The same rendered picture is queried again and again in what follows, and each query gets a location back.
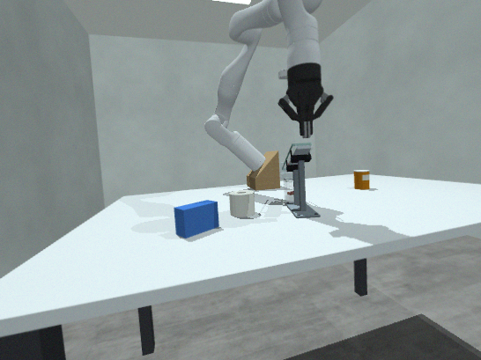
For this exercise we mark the blue rectangular block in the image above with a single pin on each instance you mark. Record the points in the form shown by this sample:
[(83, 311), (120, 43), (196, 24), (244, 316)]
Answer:
[(195, 218)]

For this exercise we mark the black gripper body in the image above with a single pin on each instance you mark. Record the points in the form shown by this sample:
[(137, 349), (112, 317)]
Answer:
[(305, 77)]

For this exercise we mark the clear glass vial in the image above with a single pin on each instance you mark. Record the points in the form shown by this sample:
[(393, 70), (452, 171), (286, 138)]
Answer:
[(288, 191)]

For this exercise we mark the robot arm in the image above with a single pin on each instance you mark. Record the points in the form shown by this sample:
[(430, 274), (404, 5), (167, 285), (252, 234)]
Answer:
[(302, 47)]

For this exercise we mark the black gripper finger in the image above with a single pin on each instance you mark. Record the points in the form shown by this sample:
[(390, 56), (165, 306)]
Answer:
[(301, 116), (325, 100)]

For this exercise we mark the orange pill bottle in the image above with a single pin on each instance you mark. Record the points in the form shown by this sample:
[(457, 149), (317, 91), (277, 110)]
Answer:
[(361, 179)]

